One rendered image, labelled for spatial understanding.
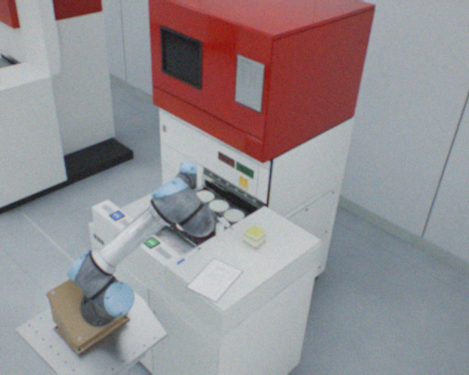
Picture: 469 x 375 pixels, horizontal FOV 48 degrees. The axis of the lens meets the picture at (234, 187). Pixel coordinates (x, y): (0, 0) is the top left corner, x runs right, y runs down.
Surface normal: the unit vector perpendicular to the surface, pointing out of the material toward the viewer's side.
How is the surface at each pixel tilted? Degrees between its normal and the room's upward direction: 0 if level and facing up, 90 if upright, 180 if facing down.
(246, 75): 90
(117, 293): 51
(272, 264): 0
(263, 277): 0
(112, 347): 0
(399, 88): 90
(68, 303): 44
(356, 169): 90
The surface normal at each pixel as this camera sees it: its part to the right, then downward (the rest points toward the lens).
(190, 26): -0.70, 0.37
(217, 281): 0.04, -0.82
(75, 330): 0.55, -0.30
